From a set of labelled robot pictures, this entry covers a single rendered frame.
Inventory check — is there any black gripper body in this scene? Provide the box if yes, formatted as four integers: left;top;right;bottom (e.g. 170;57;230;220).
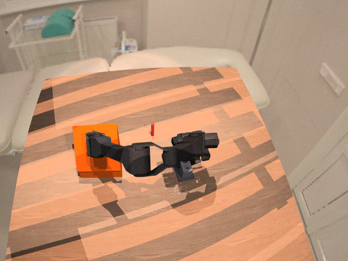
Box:
183;148;210;162

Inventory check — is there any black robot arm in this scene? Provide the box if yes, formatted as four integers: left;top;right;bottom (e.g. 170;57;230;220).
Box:
86;130;219;177

